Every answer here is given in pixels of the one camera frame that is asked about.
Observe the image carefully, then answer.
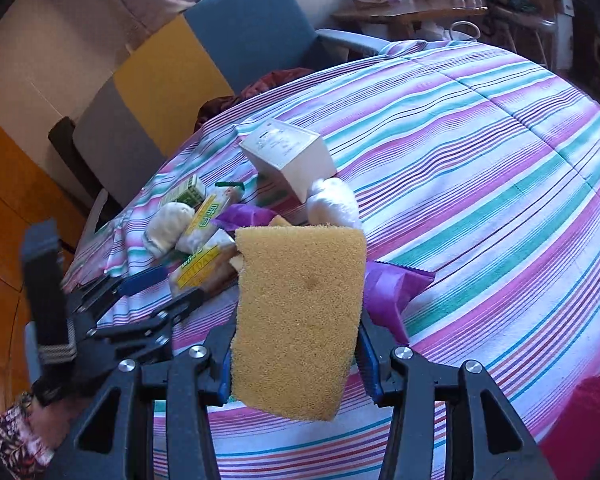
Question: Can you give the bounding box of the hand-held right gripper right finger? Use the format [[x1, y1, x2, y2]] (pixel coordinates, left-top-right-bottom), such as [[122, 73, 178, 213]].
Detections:
[[357, 312, 556, 480]]

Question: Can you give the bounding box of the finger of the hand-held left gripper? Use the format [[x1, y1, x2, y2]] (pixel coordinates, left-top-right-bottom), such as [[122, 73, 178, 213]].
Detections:
[[72, 265, 169, 313], [87, 287, 207, 353]]

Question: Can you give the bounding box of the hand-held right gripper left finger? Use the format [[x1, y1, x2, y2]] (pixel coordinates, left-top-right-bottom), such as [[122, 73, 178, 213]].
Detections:
[[50, 327, 238, 480]]

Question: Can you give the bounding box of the person's left forearm patterned sleeve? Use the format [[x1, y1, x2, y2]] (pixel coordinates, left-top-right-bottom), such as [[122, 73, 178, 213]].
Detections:
[[0, 392, 68, 468]]

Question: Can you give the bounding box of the yellow green cracker packet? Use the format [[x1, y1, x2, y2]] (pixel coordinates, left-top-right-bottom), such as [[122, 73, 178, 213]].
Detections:
[[176, 187, 243, 256], [169, 237, 240, 296]]

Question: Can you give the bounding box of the white round bundle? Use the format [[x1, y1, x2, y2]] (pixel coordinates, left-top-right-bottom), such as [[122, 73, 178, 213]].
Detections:
[[142, 201, 196, 257]]

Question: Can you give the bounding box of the thin white plastic bag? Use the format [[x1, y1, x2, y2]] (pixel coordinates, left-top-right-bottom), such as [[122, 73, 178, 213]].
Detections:
[[82, 187, 112, 236]]

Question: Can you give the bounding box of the small green box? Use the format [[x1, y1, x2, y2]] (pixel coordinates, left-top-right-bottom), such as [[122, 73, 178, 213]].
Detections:
[[162, 175, 207, 209]]

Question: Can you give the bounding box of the white plastic bag of cotton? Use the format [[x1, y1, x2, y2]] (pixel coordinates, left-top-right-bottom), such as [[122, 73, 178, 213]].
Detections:
[[306, 176, 362, 231]]

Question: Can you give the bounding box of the white cardboard box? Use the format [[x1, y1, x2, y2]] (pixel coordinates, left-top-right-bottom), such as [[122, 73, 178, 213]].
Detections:
[[237, 118, 337, 202]]

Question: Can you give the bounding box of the dark red cloth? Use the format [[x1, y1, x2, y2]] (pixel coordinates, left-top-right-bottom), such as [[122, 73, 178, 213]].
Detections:
[[195, 67, 311, 131]]

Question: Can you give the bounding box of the striped blanket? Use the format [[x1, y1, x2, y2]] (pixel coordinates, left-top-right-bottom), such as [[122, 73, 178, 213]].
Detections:
[[62, 40, 600, 480]]

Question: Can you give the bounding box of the blue armchair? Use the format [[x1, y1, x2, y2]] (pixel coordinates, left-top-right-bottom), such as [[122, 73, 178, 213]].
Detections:
[[184, 0, 393, 98]]

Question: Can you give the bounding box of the wooden side table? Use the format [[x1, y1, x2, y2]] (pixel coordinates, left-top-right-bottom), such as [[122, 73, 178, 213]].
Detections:
[[330, 0, 491, 41]]

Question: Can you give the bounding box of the white wire rack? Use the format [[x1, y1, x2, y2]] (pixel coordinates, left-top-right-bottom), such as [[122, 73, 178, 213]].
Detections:
[[500, 5, 561, 68]]

